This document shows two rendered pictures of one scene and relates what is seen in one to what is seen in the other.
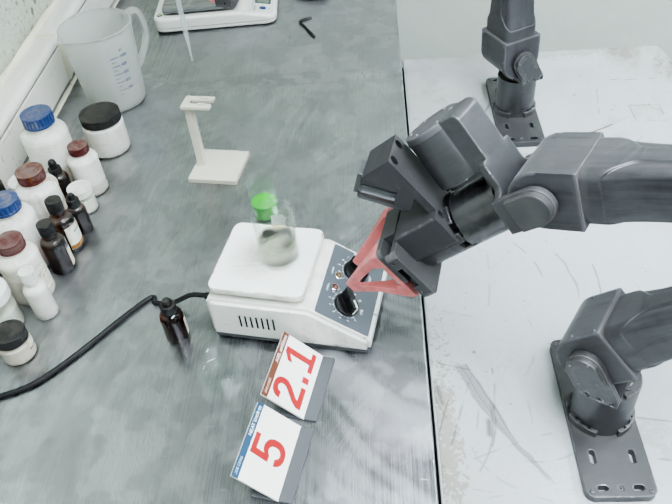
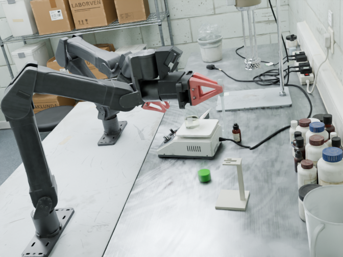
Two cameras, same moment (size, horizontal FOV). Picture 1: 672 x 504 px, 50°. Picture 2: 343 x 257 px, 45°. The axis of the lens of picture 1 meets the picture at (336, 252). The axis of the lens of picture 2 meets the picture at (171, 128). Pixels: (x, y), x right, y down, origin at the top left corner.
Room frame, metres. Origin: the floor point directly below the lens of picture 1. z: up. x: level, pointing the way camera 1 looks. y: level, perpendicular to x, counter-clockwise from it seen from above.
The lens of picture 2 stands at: (1.90, 0.18, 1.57)
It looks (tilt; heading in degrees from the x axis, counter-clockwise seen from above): 24 degrees down; 188
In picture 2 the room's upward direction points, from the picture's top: 10 degrees counter-clockwise
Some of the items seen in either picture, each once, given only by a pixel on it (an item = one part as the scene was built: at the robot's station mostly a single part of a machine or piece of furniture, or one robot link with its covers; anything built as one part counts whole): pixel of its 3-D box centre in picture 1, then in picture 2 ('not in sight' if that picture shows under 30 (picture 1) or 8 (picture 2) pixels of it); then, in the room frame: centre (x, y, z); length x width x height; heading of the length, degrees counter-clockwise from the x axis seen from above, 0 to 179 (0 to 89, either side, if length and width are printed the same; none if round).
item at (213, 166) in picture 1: (212, 135); (230, 180); (0.95, 0.17, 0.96); 0.08 x 0.08 x 0.13; 76
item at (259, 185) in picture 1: (263, 197); (203, 170); (0.83, 0.10, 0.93); 0.04 x 0.04 x 0.06
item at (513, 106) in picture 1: (515, 92); (46, 221); (1.02, -0.32, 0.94); 0.20 x 0.07 x 0.08; 175
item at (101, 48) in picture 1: (112, 59); (334, 237); (1.22, 0.37, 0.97); 0.18 x 0.13 x 0.15; 140
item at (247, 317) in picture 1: (292, 286); (192, 139); (0.63, 0.06, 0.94); 0.22 x 0.13 x 0.08; 74
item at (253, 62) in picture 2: not in sight; (250, 36); (0.25, 0.31, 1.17); 0.07 x 0.07 x 0.25
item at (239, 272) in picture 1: (267, 259); (197, 127); (0.64, 0.08, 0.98); 0.12 x 0.12 x 0.01; 74
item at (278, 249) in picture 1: (276, 236); (190, 117); (0.64, 0.07, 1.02); 0.06 x 0.05 x 0.08; 21
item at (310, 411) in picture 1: (299, 375); not in sight; (0.51, 0.06, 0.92); 0.09 x 0.06 x 0.04; 162
